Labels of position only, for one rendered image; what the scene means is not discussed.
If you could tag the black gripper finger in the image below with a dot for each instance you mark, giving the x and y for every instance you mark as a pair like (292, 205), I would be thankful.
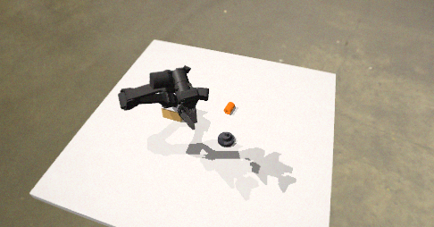
(190, 108)
(187, 120)

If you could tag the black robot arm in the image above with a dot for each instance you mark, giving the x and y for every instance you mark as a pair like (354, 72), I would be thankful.
(161, 82)

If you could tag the orange knob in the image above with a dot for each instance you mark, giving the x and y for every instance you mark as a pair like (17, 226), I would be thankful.
(229, 108)

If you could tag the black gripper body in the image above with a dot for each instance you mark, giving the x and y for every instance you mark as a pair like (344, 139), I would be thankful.
(184, 93)

